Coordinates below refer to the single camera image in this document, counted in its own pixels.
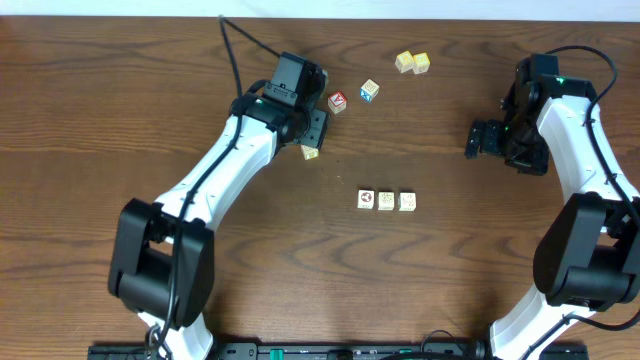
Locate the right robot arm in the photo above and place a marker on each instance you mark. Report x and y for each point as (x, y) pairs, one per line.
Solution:
(588, 260)

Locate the bright yellow block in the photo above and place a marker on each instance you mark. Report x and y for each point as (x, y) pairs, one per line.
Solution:
(421, 63)

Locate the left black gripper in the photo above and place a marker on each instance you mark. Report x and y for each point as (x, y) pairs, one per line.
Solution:
(316, 129)

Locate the red letter A block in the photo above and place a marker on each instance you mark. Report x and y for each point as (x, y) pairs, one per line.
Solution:
(337, 102)

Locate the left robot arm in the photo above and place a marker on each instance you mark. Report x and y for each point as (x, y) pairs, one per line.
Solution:
(162, 266)

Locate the pale yellow block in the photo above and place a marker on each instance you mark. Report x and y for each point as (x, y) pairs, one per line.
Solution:
(404, 62)

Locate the block with red emblem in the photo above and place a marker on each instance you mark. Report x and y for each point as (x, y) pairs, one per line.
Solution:
(366, 199)

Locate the blue and white block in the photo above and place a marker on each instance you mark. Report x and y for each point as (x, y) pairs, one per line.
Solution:
(369, 90)

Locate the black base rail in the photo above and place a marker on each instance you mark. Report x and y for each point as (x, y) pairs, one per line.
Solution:
(252, 351)

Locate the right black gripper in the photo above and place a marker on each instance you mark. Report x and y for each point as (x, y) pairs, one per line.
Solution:
(532, 164)

